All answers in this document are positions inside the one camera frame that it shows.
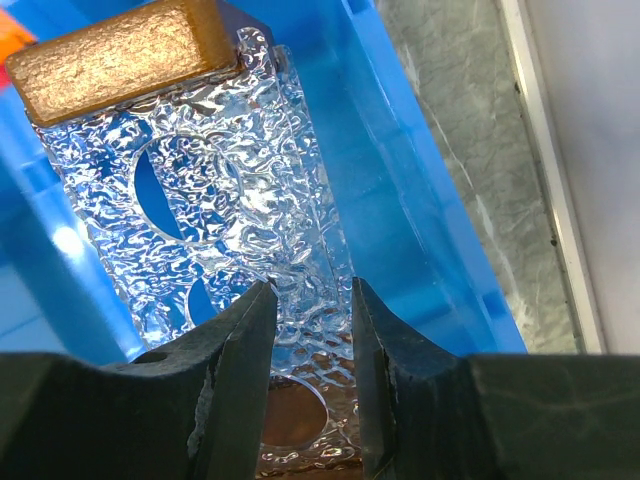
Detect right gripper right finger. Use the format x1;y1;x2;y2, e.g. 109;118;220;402
352;278;639;479

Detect clear acrylic holder brown ends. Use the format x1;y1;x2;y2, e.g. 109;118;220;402
6;1;363;479

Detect blue four-compartment bin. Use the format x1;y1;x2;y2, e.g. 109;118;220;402
1;1;525;364

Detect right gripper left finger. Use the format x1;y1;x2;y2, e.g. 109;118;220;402
1;281;277;479

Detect aluminium frame rail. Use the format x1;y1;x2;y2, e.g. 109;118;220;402
497;1;608;354

